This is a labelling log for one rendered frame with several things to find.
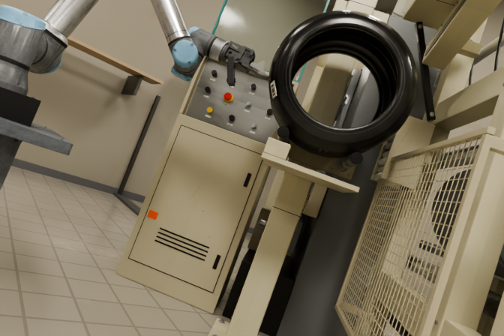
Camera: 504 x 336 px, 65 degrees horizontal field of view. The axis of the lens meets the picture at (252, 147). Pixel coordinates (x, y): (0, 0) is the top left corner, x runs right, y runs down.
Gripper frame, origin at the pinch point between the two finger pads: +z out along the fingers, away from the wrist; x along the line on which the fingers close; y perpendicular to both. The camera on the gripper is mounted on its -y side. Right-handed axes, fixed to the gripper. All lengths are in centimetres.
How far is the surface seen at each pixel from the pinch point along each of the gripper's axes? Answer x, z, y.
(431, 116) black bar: 20, 69, 22
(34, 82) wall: 218, -245, -54
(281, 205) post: 26, 29, -43
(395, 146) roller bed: 20, 61, 3
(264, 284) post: 26, 38, -77
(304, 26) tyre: -10.9, 5.8, 21.5
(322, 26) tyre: -11.7, 11.9, 24.1
